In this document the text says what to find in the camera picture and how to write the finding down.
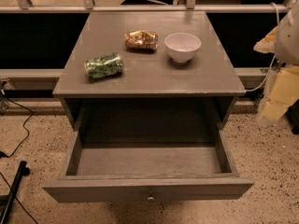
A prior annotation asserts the grey top drawer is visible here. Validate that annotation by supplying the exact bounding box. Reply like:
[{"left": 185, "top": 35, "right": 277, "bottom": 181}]
[{"left": 42, "top": 107, "right": 255, "bottom": 203}]

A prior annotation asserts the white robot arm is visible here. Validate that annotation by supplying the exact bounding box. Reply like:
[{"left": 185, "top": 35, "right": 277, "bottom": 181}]
[{"left": 253, "top": 4, "right": 299, "bottom": 127}]

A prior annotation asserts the grey wooden drawer cabinet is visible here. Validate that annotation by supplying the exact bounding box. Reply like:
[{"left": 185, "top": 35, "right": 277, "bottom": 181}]
[{"left": 51, "top": 10, "right": 247, "bottom": 133}]

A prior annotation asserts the white bowl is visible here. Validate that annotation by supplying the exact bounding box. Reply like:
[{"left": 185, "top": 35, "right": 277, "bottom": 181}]
[{"left": 164, "top": 33, "right": 202, "bottom": 63}]

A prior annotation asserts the crushed gold can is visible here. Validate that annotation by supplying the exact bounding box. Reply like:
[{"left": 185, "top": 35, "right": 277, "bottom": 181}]
[{"left": 125, "top": 30, "right": 158, "bottom": 51}]

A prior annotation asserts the crushed green can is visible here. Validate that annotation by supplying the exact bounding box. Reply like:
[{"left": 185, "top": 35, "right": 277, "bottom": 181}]
[{"left": 84, "top": 53, "right": 123, "bottom": 79}]

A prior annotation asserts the black stand leg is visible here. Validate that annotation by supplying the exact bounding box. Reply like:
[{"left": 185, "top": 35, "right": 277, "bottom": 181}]
[{"left": 0, "top": 161, "right": 30, "bottom": 224}]

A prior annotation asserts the white cable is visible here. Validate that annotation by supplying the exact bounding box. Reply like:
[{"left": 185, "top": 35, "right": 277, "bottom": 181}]
[{"left": 245, "top": 2, "right": 281, "bottom": 93}]

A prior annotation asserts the metal railing frame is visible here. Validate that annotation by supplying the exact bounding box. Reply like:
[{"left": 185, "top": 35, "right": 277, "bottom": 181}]
[{"left": 0, "top": 0, "right": 299, "bottom": 91}]

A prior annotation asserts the black floor cable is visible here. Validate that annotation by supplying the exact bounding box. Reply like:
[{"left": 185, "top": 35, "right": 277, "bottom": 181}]
[{"left": 0, "top": 89, "right": 35, "bottom": 159}]

